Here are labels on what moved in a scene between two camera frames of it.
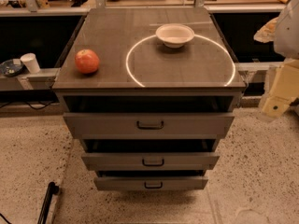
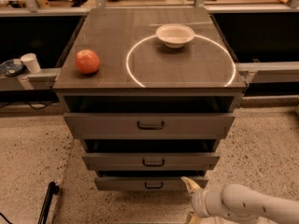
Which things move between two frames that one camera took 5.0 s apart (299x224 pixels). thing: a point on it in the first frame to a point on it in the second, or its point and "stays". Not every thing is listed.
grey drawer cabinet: x=151 y=117 stays
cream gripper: x=288 y=32 to x=199 y=202
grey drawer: x=152 y=183 stays
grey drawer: x=149 y=161 stays
